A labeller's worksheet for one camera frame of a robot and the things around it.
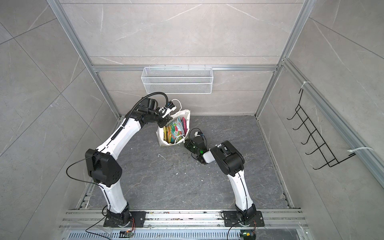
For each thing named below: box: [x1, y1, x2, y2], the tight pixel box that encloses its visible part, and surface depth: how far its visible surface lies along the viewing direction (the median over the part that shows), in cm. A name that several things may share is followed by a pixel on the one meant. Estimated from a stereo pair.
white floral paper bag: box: [167, 99, 191, 146], surface depth 87 cm
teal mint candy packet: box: [171, 117, 184, 140], surface depth 95 cm
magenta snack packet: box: [182, 117, 188, 137], surface depth 97 cm
